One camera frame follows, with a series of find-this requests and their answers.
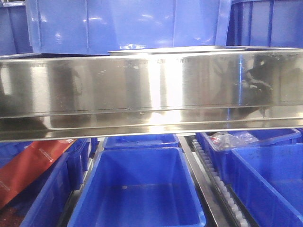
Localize large blue crate upper centre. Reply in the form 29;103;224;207
25;0;232;55

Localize blue bin with plastic bags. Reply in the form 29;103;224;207
196;128;303;184

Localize stainless steel shelf front rail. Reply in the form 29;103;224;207
0;47;303;142

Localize blue bin lower right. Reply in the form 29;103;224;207
232;143;303;227

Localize blue crate upper left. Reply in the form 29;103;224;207
0;1;33;55

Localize blue bin lower left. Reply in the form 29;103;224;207
0;139;91;227

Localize red flat package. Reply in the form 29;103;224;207
0;139;76;208

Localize blue bin lower centre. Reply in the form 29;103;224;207
68;147;206;227

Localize clear plastic bags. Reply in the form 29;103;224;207
208;131;259;150

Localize white roller track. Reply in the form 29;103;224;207
192;139;250;227

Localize silver metal tray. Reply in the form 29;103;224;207
108;45;247;56

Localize steel divider rail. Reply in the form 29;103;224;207
178;136;230;227

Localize blue bin behind centre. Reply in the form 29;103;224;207
103;134;179;150

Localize blue crate upper right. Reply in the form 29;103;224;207
227;0;303;48

